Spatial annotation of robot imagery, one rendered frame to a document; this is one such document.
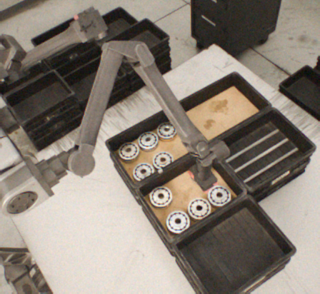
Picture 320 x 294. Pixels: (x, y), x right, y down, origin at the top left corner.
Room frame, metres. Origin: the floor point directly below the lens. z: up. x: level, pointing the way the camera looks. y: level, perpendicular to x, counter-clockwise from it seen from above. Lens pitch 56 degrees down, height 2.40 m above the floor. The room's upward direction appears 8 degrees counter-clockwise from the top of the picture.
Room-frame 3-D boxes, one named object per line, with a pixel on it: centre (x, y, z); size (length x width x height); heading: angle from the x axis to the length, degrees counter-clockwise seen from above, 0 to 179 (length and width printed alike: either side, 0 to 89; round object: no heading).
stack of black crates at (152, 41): (2.15, 0.07, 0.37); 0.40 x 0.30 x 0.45; 121
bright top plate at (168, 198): (0.75, 0.04, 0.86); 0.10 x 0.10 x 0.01
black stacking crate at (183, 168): (0.73, -0.10, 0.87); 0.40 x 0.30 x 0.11; 115
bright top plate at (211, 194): (0.71, -0.22, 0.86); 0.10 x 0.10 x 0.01
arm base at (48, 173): (0.60, 0.34, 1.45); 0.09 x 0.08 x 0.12; 30
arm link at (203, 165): (0.68, -0.15, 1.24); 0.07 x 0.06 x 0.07; 119
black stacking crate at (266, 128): (0.90, -0.46, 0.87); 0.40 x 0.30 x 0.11; 115
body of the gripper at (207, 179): (0.67, -0.14, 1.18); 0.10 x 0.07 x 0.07; 25
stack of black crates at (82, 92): (1.95, 0.41, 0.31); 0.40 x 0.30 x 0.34; 120
